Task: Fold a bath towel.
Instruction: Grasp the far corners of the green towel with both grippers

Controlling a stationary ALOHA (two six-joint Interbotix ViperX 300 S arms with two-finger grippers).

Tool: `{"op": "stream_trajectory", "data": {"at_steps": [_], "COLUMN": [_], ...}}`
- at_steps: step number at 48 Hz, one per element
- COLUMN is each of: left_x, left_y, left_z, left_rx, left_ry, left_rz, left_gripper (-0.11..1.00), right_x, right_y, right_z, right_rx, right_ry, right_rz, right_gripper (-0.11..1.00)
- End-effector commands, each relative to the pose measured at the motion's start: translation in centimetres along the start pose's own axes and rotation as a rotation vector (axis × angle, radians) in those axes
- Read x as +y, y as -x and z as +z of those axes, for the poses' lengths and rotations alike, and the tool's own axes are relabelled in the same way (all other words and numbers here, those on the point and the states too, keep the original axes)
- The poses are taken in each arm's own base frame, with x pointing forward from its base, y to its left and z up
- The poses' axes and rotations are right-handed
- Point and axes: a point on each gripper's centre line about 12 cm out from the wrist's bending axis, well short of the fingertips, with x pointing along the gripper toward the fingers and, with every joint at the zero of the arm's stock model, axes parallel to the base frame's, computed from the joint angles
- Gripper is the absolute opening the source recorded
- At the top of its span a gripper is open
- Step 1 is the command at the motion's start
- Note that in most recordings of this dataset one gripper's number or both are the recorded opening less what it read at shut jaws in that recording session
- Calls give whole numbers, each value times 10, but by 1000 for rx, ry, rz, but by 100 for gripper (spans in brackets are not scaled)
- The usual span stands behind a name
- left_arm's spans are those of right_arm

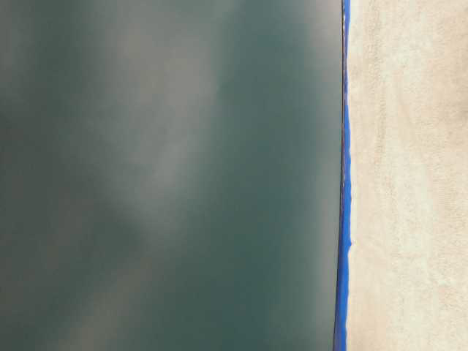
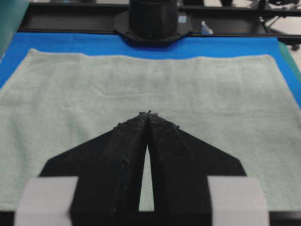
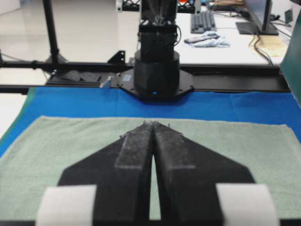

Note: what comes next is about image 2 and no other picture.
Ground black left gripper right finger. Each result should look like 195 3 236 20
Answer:
147 112 270 226

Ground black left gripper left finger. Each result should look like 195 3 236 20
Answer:
14 112 148 226

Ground pale green bath towel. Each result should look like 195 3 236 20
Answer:
0 49 301 210

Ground blue table mat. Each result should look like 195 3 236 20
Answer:
0 32 301 104

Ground dark green backdrop panel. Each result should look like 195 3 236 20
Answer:
0 0 29 59

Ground black table frame rail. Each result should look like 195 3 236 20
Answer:
19 0 301 45

